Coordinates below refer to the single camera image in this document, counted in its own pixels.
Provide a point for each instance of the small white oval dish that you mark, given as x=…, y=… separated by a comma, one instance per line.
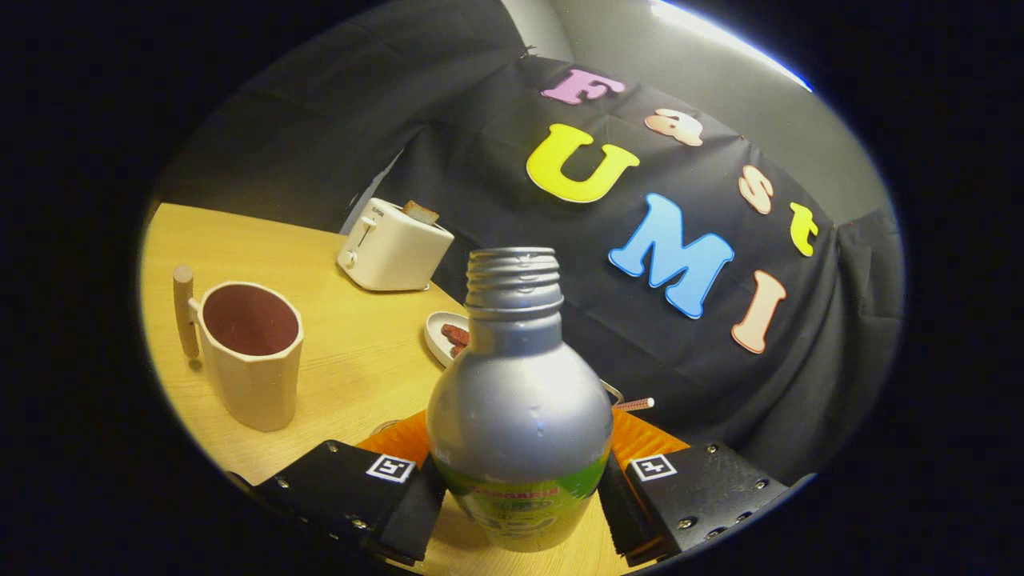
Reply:
x=436, y=336

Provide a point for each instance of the red checked straw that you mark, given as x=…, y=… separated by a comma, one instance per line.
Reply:
x=634, y=405

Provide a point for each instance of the silver juice bottle green label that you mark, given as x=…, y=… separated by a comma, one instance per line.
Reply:
x=520, y=416

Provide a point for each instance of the red sausage slices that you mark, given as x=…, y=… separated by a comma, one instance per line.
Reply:
x=456, y=334

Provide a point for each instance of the wooden table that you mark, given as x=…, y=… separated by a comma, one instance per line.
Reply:
x=360, y=360

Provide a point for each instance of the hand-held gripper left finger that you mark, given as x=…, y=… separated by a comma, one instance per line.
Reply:
x=336, y=488

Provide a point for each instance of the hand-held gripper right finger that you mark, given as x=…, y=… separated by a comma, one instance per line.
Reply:
x=704, y=488

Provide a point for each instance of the toasted bread slice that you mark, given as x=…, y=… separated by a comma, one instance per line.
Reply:
x=420, y=212

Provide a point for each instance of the white toaster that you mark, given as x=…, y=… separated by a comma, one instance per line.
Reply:
x=396, y=256

